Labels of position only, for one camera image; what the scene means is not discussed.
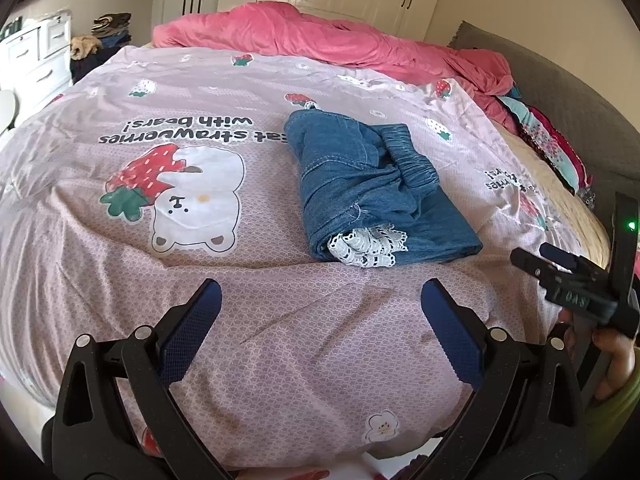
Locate blue denim pants lace hem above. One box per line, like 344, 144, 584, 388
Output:
284, 108, 483, 269

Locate right hand red nails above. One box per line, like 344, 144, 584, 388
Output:
587, 327, 636, 403

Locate cream bed sheet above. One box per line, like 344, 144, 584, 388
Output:
491, 120, 611, 268

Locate grey upholstered headboard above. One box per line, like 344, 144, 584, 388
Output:
448, 22, 640, 232

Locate pink red blanket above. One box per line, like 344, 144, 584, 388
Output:
152, 1, 516, 133

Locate pink strawberry bear quilt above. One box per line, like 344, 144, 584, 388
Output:
1, 48, 585, 468

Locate white drawer cabinet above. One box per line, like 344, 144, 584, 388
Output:
1, 10, 73, 127

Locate dark clothes pile on chair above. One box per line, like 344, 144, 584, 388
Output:
70, 13, 131, 84

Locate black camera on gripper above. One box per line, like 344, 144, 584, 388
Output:
608, 192, 639, 304

